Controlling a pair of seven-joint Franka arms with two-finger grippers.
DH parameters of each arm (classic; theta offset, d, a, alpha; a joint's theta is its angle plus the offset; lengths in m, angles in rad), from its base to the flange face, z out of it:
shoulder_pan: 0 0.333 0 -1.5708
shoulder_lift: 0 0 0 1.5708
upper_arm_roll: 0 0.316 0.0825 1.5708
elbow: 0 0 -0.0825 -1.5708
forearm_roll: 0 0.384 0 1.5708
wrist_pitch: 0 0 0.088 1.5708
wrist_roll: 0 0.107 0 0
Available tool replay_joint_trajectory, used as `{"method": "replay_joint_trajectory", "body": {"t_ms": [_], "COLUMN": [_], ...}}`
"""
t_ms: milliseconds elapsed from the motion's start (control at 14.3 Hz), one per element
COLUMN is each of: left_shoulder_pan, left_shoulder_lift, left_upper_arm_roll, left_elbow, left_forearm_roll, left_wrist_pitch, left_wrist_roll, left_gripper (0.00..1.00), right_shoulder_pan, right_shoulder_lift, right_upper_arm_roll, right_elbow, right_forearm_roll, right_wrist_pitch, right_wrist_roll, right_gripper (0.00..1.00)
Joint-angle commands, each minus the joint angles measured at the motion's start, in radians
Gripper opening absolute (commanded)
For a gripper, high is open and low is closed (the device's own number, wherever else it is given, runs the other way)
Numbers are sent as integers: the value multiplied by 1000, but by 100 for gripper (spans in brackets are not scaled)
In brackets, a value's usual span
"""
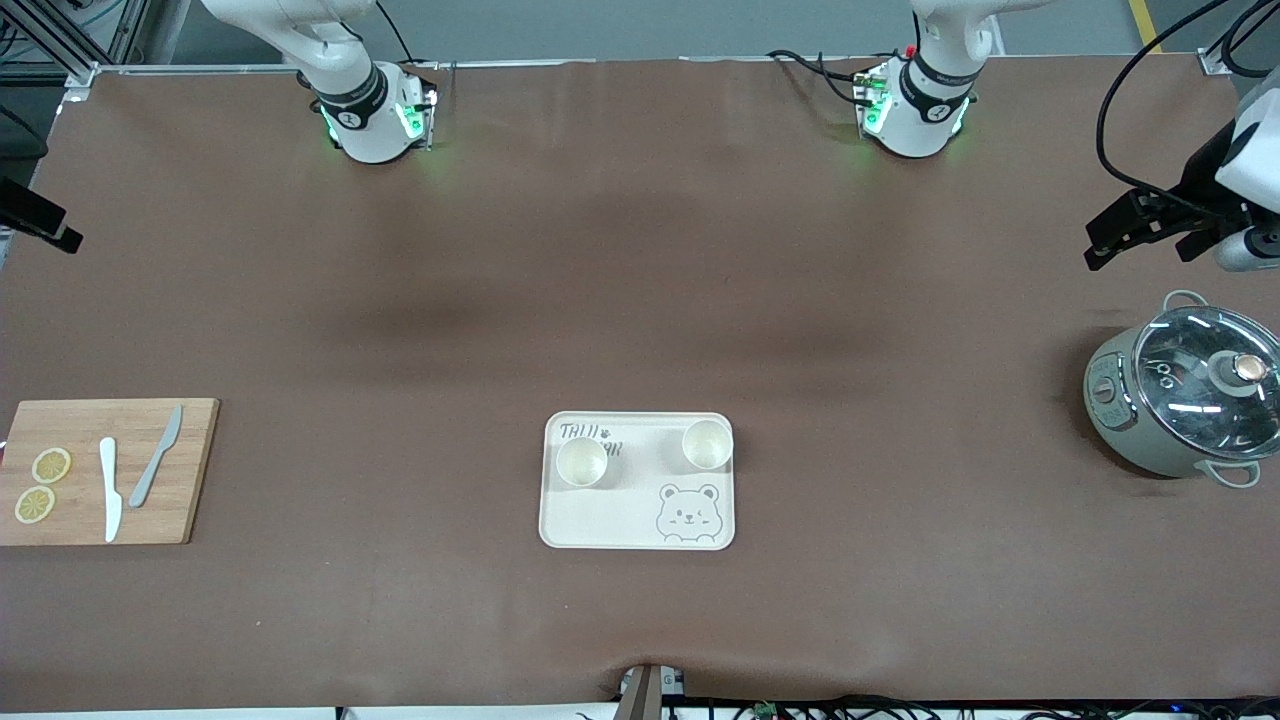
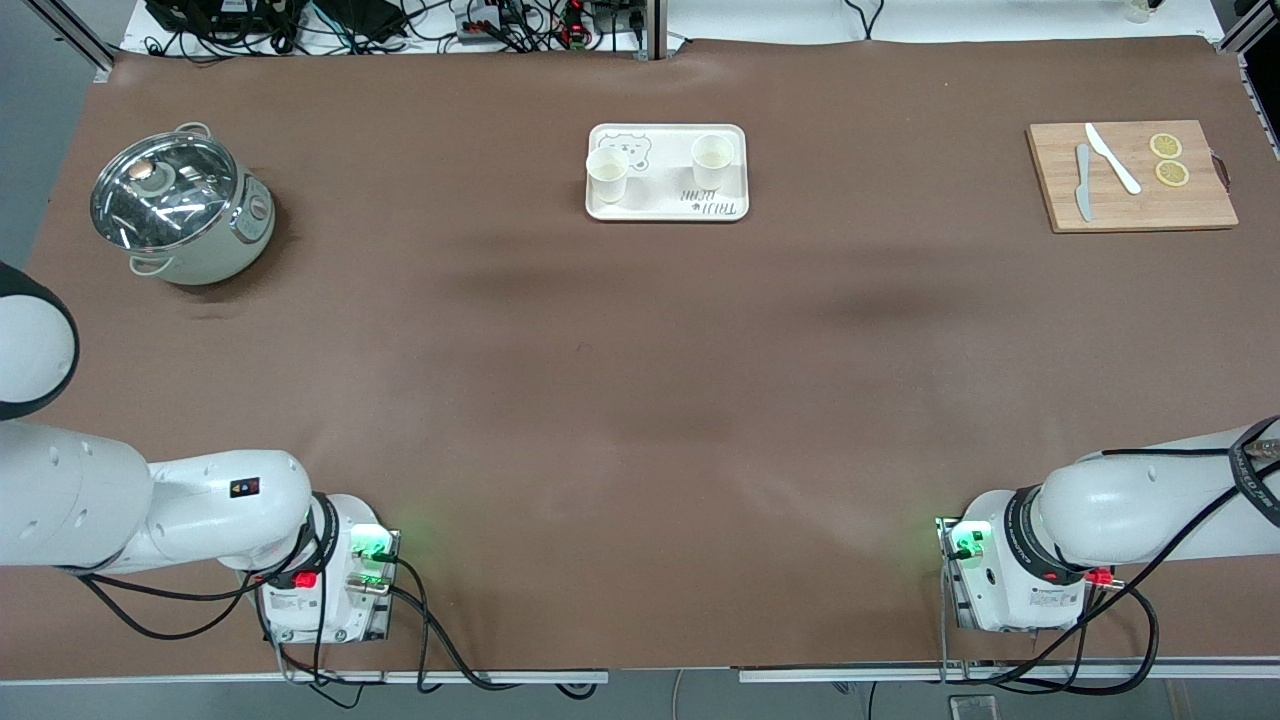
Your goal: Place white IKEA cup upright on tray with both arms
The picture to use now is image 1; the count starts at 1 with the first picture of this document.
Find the white IKEA cup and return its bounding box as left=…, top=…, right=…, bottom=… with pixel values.
left=681, top=419, right=735, bottom=473
left=555, top=437, right=610, bottom=489

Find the cream tray with bear print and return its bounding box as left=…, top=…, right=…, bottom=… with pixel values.
left=538, top=411, right=736, bottom=552

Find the grey-green electric cooking pot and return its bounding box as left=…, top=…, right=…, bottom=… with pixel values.
left=1083, top=289, right=1280, bottom=490

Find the grey plastic knife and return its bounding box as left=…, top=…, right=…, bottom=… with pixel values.
left=128, top=404, right=185, bottom=509

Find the white plastic knife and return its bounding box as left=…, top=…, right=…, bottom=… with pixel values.
left=98, top=437, right=124, bottom=544

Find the wooden cutting board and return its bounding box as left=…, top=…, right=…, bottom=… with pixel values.
left=0, top=398, right=221, bottom=547

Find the aluminium frame post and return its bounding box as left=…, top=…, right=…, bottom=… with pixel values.
left=0, top=0, right=151, bottom=101
left=1195, top=0, right=1280, bottom=77

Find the black left arm base cable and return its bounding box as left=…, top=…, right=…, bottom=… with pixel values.
left=768, top=48, right=883, bottom=107

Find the black arm base cable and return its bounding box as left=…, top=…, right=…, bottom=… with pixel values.
left=768, top=48, right=883, bottom=107
left=374, top=0, right=442, bottom=73

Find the black right arm base cable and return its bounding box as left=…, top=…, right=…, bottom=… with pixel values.
left=374, top=0, right=442, bottom=73

